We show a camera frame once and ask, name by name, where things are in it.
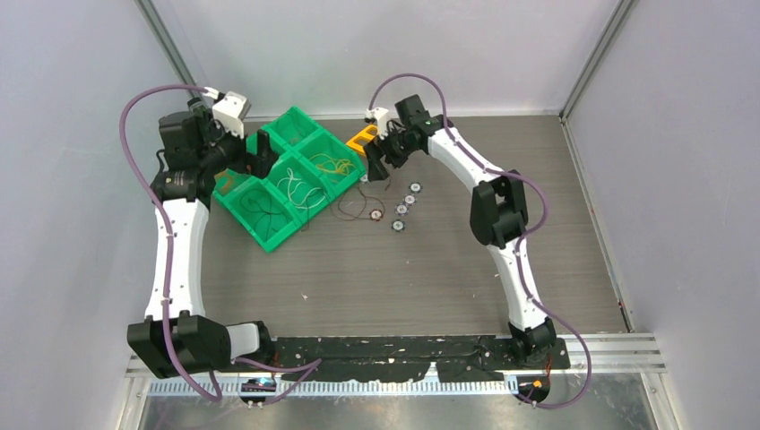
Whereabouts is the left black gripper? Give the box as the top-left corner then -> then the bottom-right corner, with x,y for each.
197,110 -> 278,179

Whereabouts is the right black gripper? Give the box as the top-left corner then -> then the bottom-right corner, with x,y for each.
364,122 -> 420,182

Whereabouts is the dark brown wire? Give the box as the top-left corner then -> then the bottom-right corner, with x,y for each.
239,195 -> 282,234

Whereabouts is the yellow wire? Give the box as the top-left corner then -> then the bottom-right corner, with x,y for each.
309,152 -> 359,176

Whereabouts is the coloured wire bundle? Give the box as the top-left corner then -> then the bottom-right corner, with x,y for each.
330,177 -> 393,223

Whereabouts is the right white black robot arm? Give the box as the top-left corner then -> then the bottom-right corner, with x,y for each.
363,95 -> 557,368

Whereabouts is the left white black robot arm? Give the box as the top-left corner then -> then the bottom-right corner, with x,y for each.
126,92 -> 279,379

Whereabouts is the yellow triangular plastic piece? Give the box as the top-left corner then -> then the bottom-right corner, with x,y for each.
345,124 -> 377,157

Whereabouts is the green compartment tray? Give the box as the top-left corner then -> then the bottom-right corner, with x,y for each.
213,106 -> 366,253

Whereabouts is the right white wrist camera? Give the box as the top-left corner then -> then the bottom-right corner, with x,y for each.
364,107 -> 392,140

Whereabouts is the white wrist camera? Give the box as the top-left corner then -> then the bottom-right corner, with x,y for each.
212,91 -> 250,139
364,107 -> 392,140

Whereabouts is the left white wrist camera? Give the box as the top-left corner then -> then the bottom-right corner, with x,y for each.
212,91 -> 250,139

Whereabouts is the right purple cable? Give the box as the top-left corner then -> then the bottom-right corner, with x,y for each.
370,73 -> 593,410

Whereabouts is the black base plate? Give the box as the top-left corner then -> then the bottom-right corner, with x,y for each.
244,334 -> 570,383

